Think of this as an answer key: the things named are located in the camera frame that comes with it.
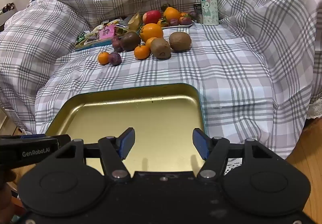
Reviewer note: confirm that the dark drink can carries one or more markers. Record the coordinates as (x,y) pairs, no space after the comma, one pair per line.
(197,12)

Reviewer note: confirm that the person's left hand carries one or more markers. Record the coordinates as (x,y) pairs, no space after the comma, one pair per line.
(5,193)

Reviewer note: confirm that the gold tin snack tray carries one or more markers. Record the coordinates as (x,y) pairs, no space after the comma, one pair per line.
(100,44)

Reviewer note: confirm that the dark brown kiwi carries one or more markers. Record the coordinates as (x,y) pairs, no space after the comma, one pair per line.
(130,41)

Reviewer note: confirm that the gold foil pouch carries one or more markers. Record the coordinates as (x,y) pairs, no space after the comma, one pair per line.
(134,21)

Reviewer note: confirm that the pink snack packet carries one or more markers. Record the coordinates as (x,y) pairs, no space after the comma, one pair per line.
(107,32)

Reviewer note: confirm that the large orange with stem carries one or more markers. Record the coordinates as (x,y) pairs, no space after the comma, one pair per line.
(151,32)

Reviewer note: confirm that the mandarin with leaf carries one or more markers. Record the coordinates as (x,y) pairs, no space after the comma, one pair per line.
(181,20)
(161,23)

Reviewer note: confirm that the red apple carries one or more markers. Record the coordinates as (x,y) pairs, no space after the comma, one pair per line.
(152,17)

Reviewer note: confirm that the pile of wrapped snacks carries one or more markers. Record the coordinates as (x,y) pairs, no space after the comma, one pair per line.
(90,35)

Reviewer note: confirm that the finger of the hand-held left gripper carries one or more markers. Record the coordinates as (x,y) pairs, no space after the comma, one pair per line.
(63,140)

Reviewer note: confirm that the large orange with leaves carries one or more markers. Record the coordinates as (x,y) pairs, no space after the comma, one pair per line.
(172,13)

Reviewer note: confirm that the small mandarin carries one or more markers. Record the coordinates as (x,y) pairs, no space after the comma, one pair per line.
(141,52)
(183,14)
(103,58)
(149,42)

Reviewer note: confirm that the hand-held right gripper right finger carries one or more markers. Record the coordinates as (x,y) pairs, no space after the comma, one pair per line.
(201,142)

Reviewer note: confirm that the white cat print bottle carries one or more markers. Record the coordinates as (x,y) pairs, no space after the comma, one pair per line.
(208,7)

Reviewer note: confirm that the white cabinet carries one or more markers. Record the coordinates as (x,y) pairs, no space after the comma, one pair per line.
(6,18)

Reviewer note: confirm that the grey plaid blanket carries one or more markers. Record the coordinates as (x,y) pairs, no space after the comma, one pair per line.
(226,75)

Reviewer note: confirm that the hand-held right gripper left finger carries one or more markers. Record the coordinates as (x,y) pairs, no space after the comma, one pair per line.
(127,142)

